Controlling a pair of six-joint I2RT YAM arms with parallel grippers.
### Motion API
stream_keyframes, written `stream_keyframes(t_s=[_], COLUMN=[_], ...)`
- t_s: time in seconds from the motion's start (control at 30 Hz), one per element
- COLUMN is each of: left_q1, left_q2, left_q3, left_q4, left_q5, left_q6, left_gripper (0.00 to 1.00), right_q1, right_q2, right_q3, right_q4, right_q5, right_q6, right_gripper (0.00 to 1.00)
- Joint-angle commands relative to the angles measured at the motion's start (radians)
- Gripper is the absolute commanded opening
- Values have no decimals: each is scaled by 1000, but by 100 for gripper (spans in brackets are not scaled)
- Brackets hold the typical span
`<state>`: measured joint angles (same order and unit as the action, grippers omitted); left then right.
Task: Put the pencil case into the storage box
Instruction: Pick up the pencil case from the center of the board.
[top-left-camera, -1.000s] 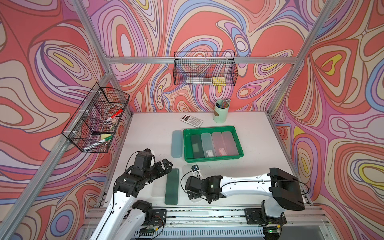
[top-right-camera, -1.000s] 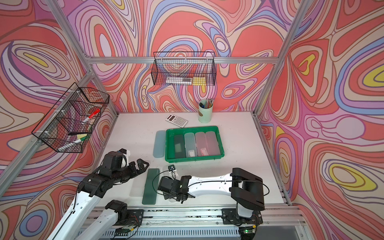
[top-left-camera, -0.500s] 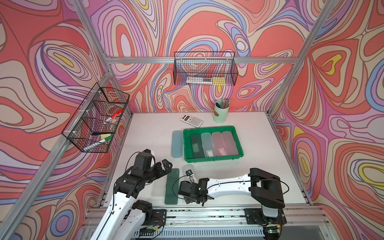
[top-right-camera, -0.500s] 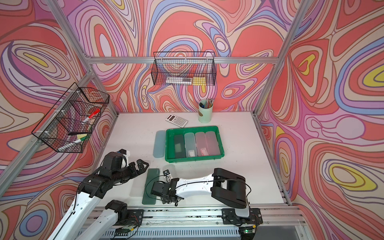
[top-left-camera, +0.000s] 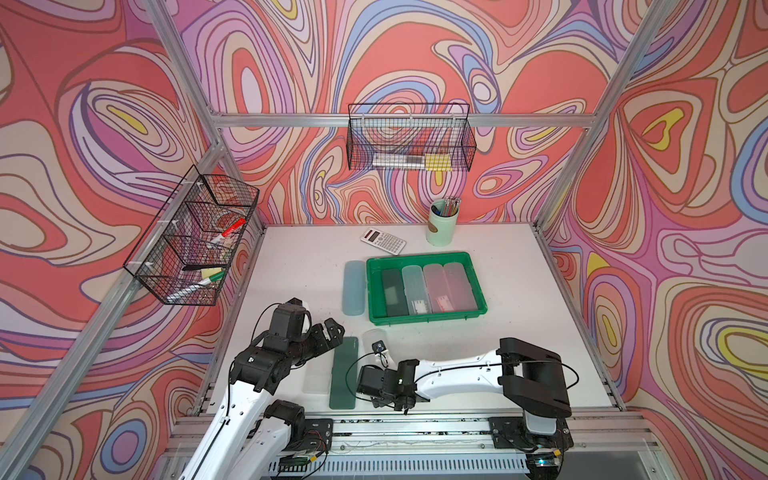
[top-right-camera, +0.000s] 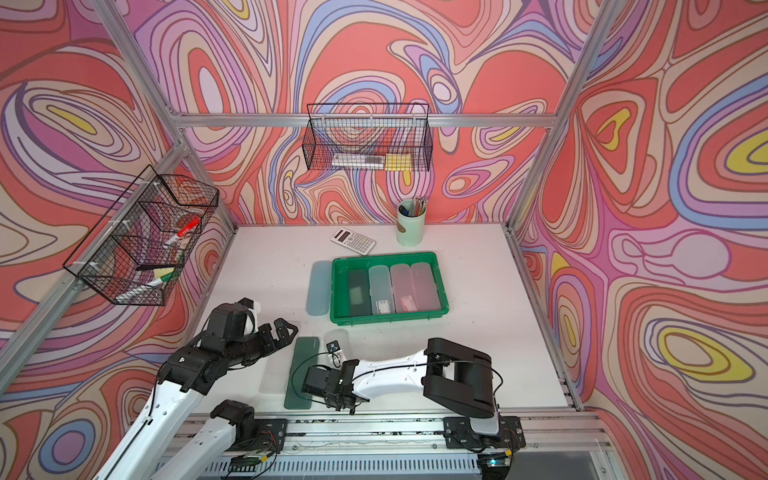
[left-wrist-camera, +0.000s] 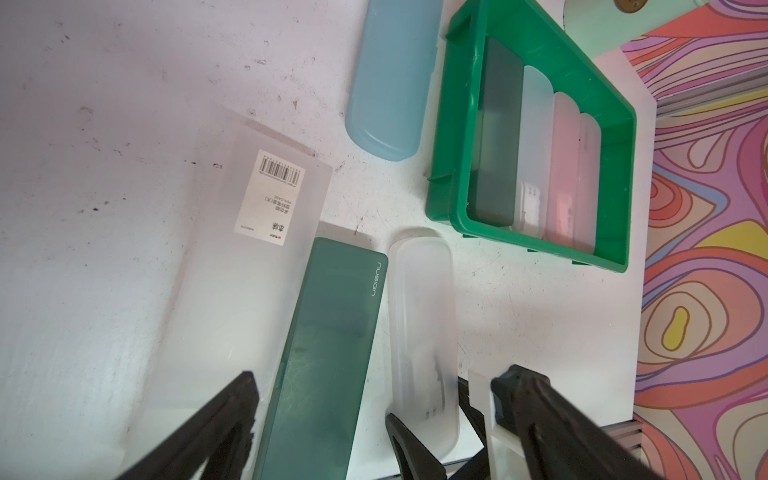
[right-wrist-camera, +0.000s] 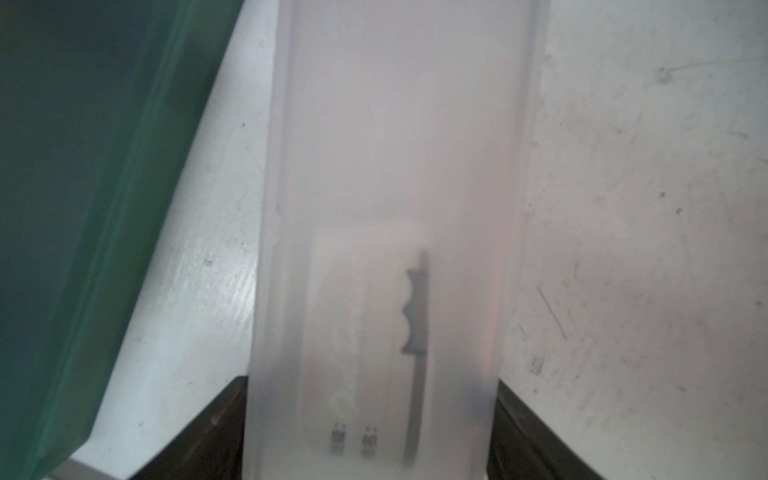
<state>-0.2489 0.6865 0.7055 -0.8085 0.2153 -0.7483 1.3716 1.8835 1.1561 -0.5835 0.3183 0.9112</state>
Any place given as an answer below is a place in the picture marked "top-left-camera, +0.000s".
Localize dark green pencil case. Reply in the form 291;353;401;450
329;337;359;410
381;269;409;317

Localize frosted white pencil case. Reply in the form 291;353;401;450
401;265;432;315
359;328;392;368

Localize pink pencil case small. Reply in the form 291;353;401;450
444;262;477;312

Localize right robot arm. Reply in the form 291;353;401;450
370;337;572;436

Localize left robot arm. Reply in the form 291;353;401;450
180;318;345;479

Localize frosted flat pencil case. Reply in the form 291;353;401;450
302;357;333;395

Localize light blue pencil case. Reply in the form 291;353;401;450
342;260;367;316

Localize green plastic storage box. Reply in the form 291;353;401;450
365;252;487;326

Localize clear box in basket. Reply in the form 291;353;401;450
372;153;425;170

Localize yellow box in basket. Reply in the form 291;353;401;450
424;153;453;172

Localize green white marker in basket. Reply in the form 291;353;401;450
163;267;225;305

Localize red marker in basket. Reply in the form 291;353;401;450
210;218;246;245

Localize white calculator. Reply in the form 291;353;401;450
360;228;406;256

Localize pale green pen cup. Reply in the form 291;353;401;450
426;210;460;247

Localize pens in cup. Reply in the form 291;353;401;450
430;197;462;218

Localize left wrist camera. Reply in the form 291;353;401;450
263;298;309;351

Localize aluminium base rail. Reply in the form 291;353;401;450
268;410;676;479

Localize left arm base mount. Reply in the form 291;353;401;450
263;400;334;453

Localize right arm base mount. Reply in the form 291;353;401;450
488;412;574;453

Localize black wire basket left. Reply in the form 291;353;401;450
123;166;260;306

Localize black wire basket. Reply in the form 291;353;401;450
123;166;260;306
346;100;477;172

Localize black wire basket back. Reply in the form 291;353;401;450
346;100;477;172

